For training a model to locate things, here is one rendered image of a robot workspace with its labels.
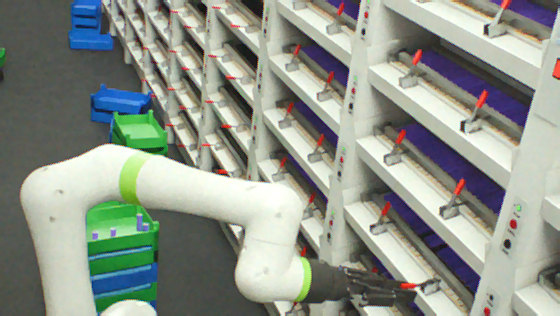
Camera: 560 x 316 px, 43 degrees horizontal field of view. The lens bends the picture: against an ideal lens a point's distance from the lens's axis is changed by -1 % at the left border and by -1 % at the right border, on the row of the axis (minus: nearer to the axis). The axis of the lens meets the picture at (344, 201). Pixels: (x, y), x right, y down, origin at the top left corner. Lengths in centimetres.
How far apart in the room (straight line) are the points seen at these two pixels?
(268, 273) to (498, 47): 61
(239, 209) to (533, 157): 56
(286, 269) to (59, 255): 47
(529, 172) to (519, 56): 21
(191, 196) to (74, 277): 30
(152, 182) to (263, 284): 33
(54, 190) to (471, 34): 88
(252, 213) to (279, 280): 14
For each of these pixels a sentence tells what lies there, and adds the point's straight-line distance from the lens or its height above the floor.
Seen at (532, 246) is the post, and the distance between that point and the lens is 133.
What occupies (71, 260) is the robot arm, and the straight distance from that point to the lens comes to 155.
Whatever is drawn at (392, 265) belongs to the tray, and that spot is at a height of 74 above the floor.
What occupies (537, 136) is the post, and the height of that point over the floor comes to 124.
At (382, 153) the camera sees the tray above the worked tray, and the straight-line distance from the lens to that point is 179.
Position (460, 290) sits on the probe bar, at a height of 79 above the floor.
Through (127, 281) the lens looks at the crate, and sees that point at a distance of 256.
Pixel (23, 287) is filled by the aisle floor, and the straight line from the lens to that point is 289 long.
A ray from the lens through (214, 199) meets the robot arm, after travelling 143.
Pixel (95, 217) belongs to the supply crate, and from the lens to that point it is 262.
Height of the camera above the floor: 165
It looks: 27 degrees down
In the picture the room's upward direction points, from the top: 10 degrees clockwise
